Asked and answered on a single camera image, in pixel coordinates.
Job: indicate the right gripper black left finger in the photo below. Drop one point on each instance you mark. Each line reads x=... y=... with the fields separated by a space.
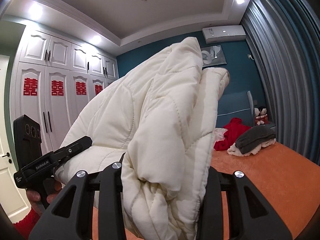
x=70 y=215

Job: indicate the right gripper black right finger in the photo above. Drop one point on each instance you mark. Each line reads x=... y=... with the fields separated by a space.
x=250 y=215

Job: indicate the cream quilted jacket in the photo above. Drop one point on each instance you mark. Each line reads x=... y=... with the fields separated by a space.
x=159 y=120

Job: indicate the red sleeve forearm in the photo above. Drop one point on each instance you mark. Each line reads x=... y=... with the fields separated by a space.
x=26 y=225

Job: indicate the left hand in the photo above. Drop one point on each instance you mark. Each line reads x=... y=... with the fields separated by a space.
x=35 y=200

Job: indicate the white room door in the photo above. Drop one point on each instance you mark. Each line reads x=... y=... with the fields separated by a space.
x=13 y=199

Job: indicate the black phone on gripper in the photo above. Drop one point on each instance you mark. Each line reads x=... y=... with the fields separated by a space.
x=27 y=139

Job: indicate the orange plush bed cover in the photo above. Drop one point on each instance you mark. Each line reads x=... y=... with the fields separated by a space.
x=288 y=180

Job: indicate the cream fluffy garment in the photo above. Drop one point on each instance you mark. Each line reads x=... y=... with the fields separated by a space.
x=250 y=150

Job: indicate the dark grey folded garment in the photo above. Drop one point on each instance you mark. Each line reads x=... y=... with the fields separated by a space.
x=255 y=136

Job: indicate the pink lace blanket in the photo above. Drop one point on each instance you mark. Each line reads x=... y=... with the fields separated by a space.
x=218 y=134

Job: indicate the red garment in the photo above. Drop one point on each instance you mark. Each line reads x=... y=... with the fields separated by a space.
x=235 y=128

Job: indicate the white panelled wardrobe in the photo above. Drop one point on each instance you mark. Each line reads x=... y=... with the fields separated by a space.
x=53 y=79

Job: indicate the red-white wedding dolls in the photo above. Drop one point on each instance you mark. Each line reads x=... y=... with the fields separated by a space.
x=260 y=116

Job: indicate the blue upholstered headboard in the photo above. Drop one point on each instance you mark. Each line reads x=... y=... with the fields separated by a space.
x=236 y=105

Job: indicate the blue-grey pleated curtain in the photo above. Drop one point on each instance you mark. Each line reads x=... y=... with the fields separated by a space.
x=283 y=36

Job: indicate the framed grey wall picture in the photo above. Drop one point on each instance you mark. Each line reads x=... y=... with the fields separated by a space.
x=213 y=56

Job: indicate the white wall air conditioner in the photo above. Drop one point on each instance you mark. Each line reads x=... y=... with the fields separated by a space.
x=224 y=33

